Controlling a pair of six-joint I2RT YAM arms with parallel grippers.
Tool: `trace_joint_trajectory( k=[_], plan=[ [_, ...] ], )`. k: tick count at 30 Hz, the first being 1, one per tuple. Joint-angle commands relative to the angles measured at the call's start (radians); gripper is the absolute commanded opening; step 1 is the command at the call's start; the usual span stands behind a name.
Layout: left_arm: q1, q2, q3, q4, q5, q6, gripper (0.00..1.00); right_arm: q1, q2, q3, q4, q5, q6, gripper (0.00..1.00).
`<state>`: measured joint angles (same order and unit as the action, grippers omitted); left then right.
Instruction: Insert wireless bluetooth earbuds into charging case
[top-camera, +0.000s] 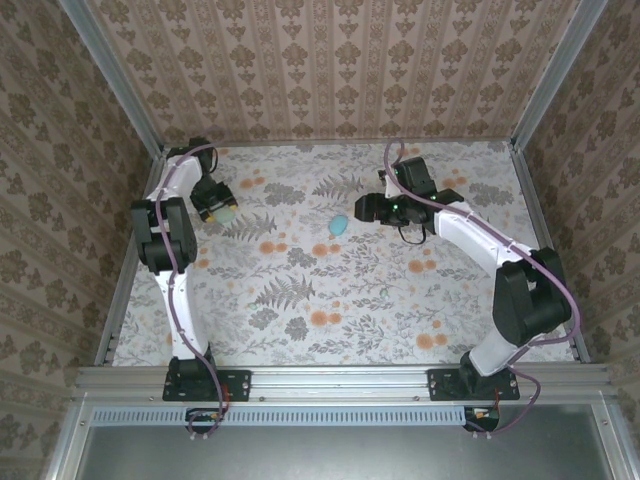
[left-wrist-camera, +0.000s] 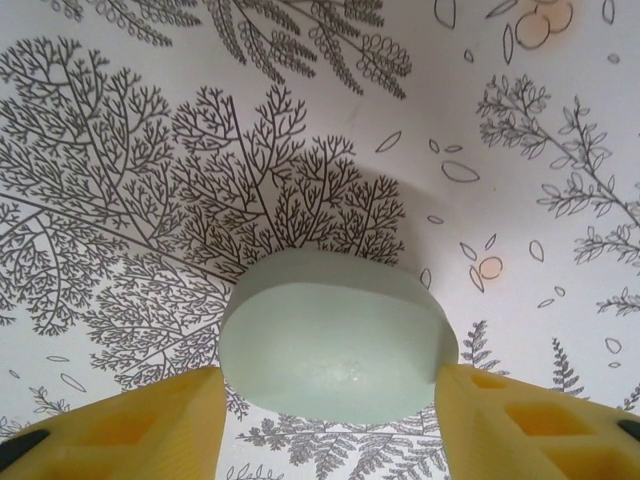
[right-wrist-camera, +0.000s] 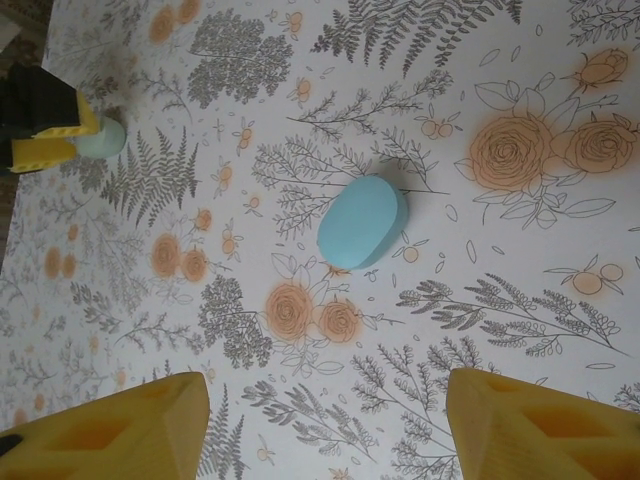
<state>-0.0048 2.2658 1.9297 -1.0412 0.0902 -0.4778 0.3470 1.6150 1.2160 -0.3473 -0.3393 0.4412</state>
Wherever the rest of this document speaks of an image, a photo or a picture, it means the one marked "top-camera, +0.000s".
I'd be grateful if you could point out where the floral patterned tablecloth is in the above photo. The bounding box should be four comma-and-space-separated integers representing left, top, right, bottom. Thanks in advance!
107, 141, 576, 366

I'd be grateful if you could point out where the small black electronics board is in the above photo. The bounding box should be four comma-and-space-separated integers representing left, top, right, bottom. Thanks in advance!
185, 407, 227, 427
464, 405, 502, 432

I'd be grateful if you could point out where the grey metal sheet panel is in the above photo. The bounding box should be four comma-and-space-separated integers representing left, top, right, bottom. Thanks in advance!
44, 402, 624, 480

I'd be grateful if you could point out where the thin black cable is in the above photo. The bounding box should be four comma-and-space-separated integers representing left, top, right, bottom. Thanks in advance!
397, 222, 429, 246

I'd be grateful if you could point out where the aluminium side rail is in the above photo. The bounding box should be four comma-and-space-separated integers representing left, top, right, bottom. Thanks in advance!
509, 143, 592, 364
94, 147, 166, 372

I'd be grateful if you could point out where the aluminium frame corner post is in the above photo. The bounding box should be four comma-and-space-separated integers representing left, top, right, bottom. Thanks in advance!
58, 0, 165, 154
510, 0, 610, 149

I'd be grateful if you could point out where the aluminium base rail beam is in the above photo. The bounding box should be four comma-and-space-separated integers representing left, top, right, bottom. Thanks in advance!
72, 364, 615, 404

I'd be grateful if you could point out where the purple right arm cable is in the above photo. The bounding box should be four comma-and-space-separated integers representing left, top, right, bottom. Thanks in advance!
382, 138, 584, 439

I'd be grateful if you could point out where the grey slotted cable duct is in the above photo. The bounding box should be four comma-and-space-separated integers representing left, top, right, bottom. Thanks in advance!
92, 405, 469, 427

